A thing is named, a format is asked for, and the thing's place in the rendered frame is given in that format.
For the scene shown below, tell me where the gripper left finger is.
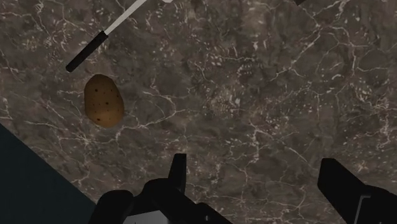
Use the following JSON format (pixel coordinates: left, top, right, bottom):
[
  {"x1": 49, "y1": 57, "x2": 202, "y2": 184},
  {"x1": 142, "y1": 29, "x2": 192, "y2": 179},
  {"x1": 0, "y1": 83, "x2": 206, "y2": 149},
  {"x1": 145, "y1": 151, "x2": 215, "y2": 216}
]
[{"x1": 88, "y1": 153, "x2": 233, "y2": 224}]

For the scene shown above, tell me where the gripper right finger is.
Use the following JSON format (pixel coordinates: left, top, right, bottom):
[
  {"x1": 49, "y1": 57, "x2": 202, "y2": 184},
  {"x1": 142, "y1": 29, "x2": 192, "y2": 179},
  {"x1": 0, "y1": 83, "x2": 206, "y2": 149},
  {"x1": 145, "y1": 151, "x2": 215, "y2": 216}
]
[{"x1": 317, "y1": 157, "x2": 397, "y2": 224}]

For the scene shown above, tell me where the black-handled kitchen tool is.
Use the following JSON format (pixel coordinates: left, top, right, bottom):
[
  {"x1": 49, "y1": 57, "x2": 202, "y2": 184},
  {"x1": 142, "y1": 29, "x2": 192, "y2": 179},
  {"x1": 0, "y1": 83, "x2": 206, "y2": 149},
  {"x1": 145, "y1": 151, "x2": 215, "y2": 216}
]
[{"x1": 65, "y1": 0, "x2": 174, "y2": 73}]

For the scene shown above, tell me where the brown potato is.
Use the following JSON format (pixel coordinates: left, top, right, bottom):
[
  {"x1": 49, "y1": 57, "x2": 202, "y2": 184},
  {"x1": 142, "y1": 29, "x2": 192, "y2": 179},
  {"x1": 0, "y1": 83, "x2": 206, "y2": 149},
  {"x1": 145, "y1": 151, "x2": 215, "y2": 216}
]
[{"x1": 83, "y1": 73, "x2": 125, "y2": 129}]

